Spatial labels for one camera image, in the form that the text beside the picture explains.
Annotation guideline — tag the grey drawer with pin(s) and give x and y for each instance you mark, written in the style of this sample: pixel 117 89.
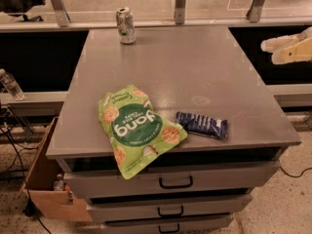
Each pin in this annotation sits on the grey drawer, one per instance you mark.
pixel 195 205
pixel 167 225
pixel 99 184

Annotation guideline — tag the top grey drawer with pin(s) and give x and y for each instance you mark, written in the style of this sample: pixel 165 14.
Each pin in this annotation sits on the top grey drawer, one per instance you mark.
pixel 99 184

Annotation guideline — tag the grey drawer cabinet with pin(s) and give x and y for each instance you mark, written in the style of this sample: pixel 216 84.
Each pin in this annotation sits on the grey drawer cabinet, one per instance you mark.
pixel 191 69

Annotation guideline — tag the green rice chip bag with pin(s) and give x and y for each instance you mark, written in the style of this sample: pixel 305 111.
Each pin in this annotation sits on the green rice chip bag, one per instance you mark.
pixel 138 135

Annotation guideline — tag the small bottle in box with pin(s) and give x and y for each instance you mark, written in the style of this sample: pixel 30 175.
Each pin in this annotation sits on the small bottle in box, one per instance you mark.
pixel 59 183

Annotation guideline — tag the brown cardboard box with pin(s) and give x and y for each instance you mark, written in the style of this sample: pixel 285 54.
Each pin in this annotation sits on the brown cardboard box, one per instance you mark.
pixel 40 180

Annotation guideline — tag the bottom grey drawer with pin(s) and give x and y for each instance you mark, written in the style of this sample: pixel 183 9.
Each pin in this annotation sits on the bottom grey drawer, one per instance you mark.
pixel 167 225

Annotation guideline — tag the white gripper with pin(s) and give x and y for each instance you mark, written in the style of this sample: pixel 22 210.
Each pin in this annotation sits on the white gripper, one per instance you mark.
pixel 296 52

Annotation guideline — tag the clear plastic water bottle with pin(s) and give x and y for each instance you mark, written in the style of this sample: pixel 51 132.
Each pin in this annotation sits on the clear plastic water bottle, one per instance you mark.
pixel 11 85

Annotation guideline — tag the green white soda can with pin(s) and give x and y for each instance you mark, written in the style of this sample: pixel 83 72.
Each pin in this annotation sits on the green white soda can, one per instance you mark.
pixel 125 25

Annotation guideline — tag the blue rxbar blueberry bar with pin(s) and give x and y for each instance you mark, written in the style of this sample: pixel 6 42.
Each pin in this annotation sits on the blue rxbar blueberry bar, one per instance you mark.
pixel 202 125

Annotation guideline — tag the middle grey drawer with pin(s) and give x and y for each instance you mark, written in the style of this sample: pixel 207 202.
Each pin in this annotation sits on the middle grey drawer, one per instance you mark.
pixel 195 205

